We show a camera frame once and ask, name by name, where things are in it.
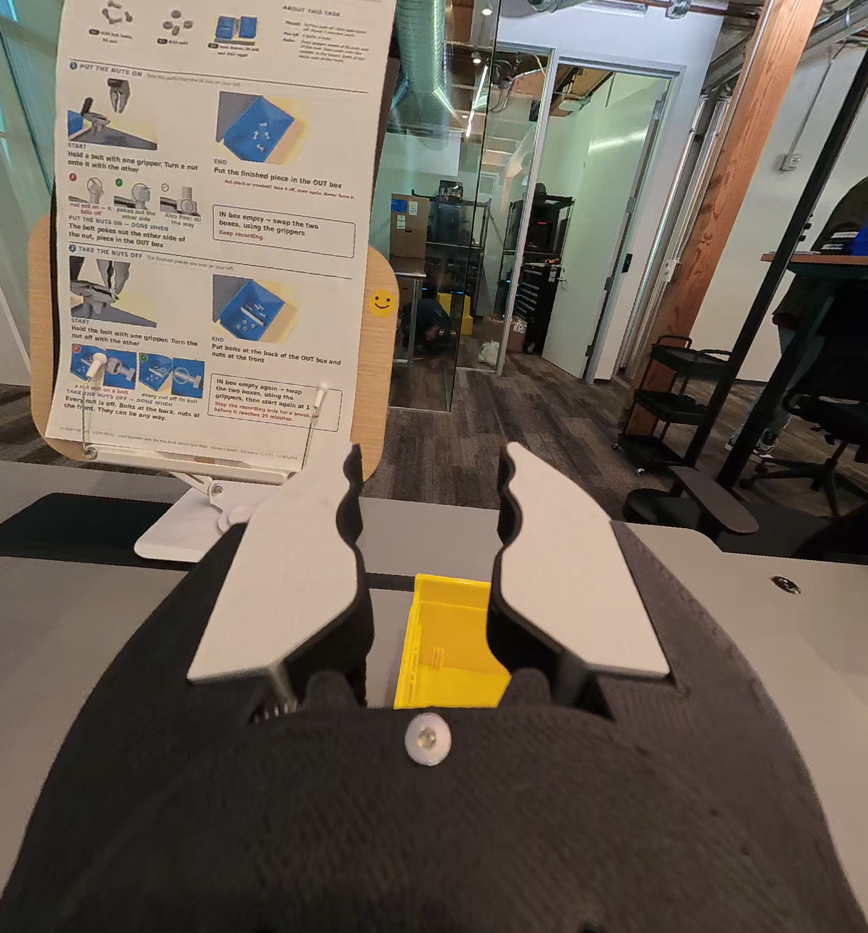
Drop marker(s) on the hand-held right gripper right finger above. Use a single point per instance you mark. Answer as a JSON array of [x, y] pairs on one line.
[[579, 576]]

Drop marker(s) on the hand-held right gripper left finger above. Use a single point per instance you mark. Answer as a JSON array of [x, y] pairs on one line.
[[288, 568]]

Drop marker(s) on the yellow plastic bin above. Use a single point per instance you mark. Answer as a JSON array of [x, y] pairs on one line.
[[448, 641]]

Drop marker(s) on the black chair grey armrest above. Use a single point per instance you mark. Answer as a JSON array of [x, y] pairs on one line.
[[718, 503]]

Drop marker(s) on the metal desk grommet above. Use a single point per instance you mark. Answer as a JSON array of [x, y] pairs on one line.
[[786, 584]]

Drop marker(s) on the black utility cart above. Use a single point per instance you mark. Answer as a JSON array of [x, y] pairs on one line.
[[685, 393]]

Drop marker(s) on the black tool cabinet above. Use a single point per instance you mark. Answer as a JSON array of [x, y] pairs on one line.
[[543, 306]]

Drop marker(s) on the yellow smiley sticker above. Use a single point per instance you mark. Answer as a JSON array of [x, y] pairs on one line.
[[382, 303]]

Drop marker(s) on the yellow crate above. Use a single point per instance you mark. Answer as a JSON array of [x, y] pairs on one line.
[[455, 310]]

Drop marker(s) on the black office chair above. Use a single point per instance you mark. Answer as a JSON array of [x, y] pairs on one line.
[[842, 393]]

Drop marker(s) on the white instruction sheet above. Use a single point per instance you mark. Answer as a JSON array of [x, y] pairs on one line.
[[208, 219]]

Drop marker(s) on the white door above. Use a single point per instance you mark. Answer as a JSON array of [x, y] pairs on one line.
[[623, 219]]

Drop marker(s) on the cardboard box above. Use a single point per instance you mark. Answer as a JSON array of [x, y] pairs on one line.
[[408, 226]]

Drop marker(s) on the wooden top standing desk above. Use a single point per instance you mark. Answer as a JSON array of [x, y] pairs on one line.
[[827, 259]]

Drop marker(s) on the wooden pillar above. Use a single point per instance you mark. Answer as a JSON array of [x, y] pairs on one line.
[[732, 182]]

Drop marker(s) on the black pole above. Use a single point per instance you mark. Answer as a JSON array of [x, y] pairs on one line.
[[817, 219]]

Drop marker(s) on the metal ceiling duct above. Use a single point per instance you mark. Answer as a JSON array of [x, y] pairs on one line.
[[419, 65]]

